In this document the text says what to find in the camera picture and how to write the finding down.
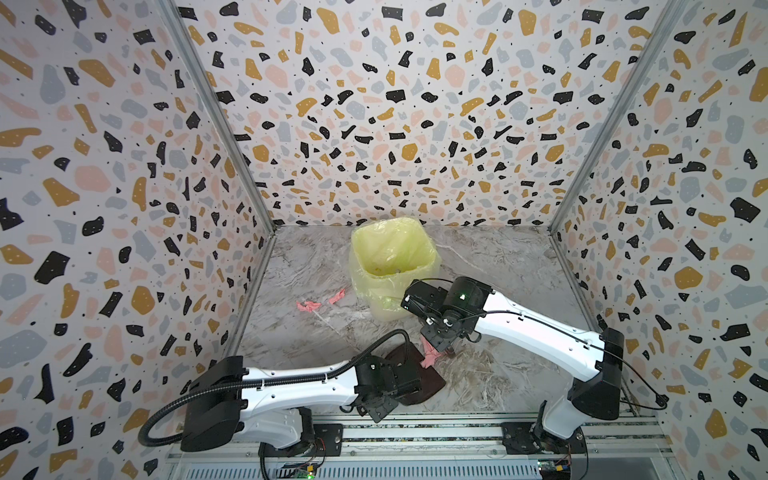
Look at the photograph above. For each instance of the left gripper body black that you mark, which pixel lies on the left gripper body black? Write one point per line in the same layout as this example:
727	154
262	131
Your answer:
385	409

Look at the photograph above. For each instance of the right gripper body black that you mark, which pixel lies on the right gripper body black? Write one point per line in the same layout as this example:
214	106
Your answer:
439	335

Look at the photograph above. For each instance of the brown dustpan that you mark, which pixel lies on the brown dustpan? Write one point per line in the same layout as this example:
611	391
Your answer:
408	359

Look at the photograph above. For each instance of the bin with yellow bag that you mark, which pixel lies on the bin with yellow bag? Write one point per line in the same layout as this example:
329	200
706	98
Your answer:
384	258

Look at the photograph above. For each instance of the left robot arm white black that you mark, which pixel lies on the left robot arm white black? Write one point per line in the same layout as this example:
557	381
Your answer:
273	407

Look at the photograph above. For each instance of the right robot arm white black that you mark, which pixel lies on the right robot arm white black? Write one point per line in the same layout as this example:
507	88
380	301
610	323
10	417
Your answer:
594	361

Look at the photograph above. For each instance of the pink paper scrap lower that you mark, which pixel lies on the pink paper scrap lower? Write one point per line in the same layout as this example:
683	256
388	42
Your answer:
430	354

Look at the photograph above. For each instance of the pink paper scrap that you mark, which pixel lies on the pink paper scrap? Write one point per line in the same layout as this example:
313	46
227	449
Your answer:
337	297
430	354
308	306

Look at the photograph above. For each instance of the pink paper scrap upper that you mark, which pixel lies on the pink paper scrap upper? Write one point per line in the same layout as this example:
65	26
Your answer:
337	297

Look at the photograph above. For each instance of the pink paper scrap far left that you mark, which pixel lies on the pink paper scrap far left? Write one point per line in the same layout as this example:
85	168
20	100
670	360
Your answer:
308	306

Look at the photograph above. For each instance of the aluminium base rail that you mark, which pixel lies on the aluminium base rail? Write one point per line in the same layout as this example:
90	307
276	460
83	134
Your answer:
446	446

